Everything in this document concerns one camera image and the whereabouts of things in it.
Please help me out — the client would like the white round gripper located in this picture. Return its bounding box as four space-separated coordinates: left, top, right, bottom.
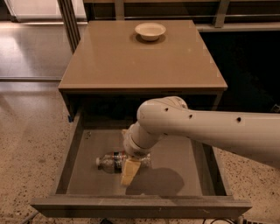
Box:
121 129 151 186

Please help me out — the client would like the clear plastic water bottle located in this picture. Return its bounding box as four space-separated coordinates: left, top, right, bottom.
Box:
95 150 151 173

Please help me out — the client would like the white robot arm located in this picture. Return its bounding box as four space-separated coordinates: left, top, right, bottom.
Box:
121 96 280 186

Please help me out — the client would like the tan drawer cabinet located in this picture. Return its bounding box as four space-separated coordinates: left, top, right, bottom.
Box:
59 20 228 117

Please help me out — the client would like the white ceramic bowl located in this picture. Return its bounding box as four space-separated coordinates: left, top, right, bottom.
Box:
135 23 166 41

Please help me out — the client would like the black floor cable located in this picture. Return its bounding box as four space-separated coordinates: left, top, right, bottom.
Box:
202 218 236 224

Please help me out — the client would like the metal frame post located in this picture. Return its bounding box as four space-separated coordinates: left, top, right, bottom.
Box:
57 0 81 53

